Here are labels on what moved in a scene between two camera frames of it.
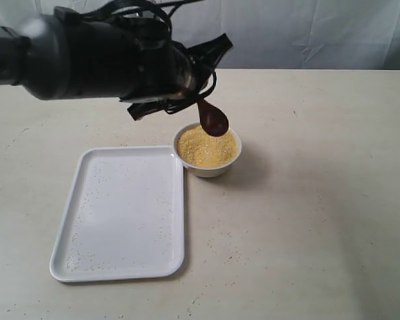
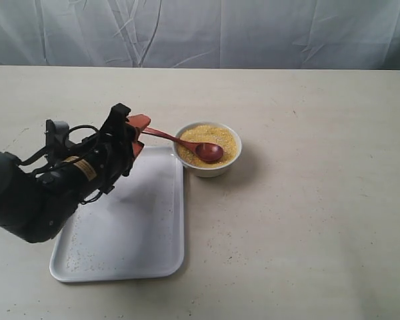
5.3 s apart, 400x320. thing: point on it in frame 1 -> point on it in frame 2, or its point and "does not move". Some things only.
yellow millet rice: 199,149 does not move
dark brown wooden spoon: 213,121 -> 204,151
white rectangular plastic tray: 124,218 does not move
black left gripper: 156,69 -> 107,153
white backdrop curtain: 277,34 does not move
